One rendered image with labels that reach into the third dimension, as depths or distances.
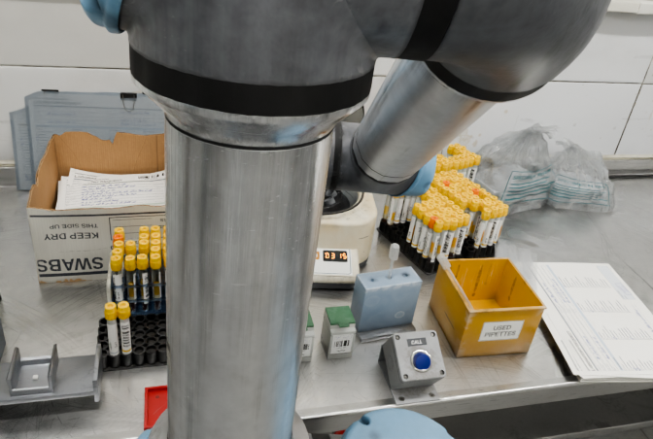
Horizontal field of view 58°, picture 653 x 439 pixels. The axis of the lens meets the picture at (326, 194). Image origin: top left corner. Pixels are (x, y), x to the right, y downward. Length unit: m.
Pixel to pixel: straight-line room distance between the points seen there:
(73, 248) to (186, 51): 0.84
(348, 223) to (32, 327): 0.53
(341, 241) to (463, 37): 0.84
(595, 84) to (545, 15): 1.39
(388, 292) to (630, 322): 0.47
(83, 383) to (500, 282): 0.70
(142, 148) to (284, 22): 1.05
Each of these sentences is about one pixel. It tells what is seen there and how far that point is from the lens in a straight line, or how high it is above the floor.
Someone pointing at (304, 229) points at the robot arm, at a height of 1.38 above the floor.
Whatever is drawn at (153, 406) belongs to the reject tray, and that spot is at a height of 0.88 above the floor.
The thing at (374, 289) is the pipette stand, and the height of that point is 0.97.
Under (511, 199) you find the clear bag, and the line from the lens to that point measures 1.42.
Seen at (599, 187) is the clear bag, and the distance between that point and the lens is 1.55.
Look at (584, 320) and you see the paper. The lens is 1.16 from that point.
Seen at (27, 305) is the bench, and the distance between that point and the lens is 1.08.
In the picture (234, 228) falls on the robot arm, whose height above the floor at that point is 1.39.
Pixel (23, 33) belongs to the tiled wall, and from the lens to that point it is 1.28.
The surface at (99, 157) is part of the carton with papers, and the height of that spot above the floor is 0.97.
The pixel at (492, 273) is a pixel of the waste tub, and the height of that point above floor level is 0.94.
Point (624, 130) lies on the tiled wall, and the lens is 1.78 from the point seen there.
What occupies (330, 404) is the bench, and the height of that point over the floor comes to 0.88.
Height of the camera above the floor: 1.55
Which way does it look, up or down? 30 degrees down
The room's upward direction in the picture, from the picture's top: 7 degrees clockwise
